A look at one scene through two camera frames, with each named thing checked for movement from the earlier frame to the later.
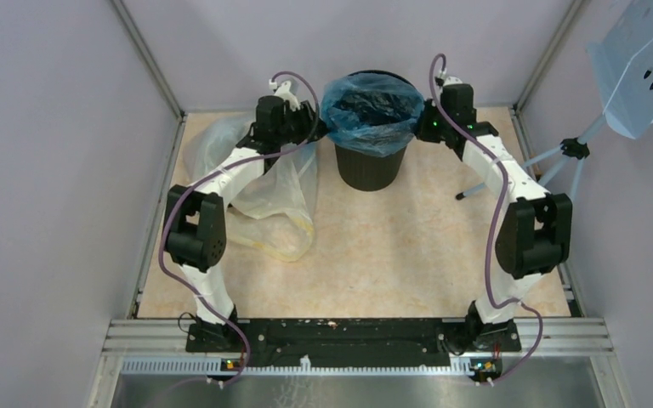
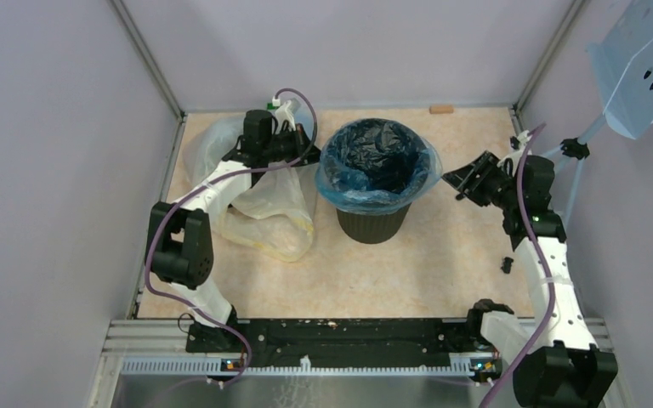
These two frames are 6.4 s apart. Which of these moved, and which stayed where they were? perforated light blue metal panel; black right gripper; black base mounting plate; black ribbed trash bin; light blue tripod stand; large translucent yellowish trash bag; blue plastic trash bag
Moved: black right gripper; black ribbed trash bin; blue plastic trash bag
Stayed: black base mounting plate; light blue tripod stand; large translucent yellowish trash bag; perforated light blue metal panel
